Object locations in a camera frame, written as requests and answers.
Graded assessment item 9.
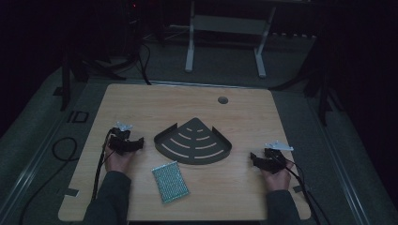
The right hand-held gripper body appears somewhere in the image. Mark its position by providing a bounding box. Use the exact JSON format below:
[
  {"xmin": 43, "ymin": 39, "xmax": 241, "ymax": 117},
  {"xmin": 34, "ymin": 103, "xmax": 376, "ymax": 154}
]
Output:
[{"xmin": 262, "ymin": 140, "xmax": 295, "ymax": 175}]

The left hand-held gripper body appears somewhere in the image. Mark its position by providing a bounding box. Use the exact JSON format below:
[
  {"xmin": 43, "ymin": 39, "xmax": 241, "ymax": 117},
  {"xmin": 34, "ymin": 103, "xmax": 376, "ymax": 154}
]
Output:
[{"xmin": 108, "ymin": 121, "xmax": 134, "ymax": 157}]

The person's left hand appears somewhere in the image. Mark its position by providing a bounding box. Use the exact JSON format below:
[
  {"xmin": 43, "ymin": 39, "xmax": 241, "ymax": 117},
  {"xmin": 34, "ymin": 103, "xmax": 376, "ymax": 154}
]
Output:
[{"xmin": 103, "ymin": 143, "xmax": 136, "ymax": 174}]

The person's right hand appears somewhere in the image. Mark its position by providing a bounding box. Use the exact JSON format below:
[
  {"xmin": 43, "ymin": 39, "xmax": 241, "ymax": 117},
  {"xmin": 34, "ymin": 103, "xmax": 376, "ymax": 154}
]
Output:
[{"xmin": 260, "ymin": 158, "xmax": 295, "ymax": 192}]

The dark slotted corner shelf tray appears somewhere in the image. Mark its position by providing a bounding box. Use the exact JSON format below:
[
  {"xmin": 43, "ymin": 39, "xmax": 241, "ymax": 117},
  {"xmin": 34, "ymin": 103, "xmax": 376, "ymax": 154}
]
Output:
[{"xmin": 153, "ymin": 117, "xmax": 233, "ymax": 166}]

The dark tripod stand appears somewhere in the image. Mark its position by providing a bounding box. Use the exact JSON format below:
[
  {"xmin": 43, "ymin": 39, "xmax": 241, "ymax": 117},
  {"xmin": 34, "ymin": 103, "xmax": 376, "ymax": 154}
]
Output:
[
  {"xmin": 59, "ymin": 0, "xmax": 152, "ymax": 113},
  {"xmin": 268, "ymin": 34, "xmax": 345, "ymax": 128}
]

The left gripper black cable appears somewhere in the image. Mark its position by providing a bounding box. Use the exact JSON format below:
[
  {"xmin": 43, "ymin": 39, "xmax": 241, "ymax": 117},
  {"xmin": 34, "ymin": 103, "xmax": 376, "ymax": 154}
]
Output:
[{"xmin": 91, "ymin": 127, "xmax": 117, "ymax": 203}]

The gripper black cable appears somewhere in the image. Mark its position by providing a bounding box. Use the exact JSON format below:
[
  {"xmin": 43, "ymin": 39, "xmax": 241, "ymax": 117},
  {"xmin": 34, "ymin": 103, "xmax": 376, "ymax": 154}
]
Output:
[
  {"xmin": 91, "ymin": 127, "xmax": 117, "ymax": 203},
  {"xmin": 273, "ymin": 153, "xmax": 332, "ymax": 225}
]

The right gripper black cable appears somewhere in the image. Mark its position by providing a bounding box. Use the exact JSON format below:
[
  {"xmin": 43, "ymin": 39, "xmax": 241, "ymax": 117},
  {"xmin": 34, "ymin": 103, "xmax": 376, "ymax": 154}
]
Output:
[{"xmin": 273, "ymin": 153, "xmax": 332, "ymax": 225}]

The black floor cable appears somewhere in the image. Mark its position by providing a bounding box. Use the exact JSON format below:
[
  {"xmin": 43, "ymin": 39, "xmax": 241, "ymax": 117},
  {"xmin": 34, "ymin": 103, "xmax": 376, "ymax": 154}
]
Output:
[{"xmin": 18, "ymin": 136, "xmax": 80, "ymax": 225}]

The white metal table frame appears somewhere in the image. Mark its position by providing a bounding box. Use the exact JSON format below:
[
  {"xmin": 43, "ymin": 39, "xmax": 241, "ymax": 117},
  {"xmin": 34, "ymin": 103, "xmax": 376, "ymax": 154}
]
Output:
[{"xmin": 184, "ymin": 0, "xmax": 277, "ymax": 79}]

